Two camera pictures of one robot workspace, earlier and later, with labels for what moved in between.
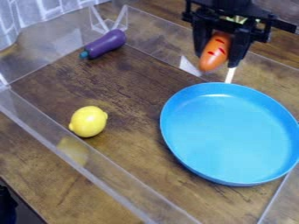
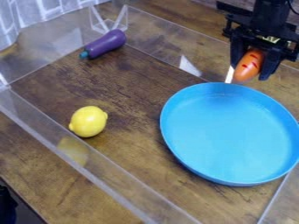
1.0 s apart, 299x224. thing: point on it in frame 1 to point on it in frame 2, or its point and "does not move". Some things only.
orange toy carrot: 214,51 to 247,66
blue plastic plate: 230,133 does not move
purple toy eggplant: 105,45 does not move
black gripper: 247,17 to 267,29
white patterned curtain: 15,11 does not move
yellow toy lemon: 88,121 does not move
